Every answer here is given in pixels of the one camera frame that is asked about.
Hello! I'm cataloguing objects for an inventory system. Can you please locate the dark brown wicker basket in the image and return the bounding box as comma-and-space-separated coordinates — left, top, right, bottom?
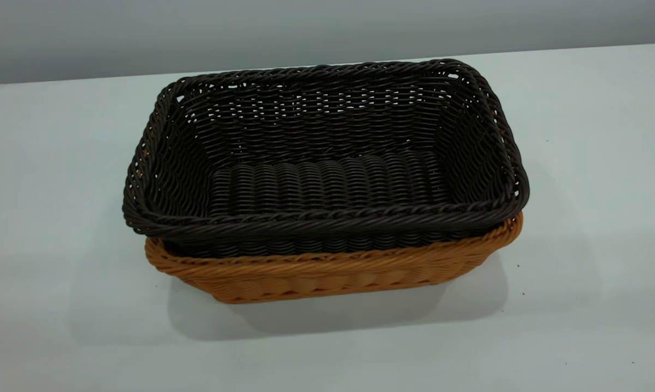
122, 58, 530, 258

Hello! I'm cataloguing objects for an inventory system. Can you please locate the light brown wicker basket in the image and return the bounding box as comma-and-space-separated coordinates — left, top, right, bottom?
144, 211, 524, 304

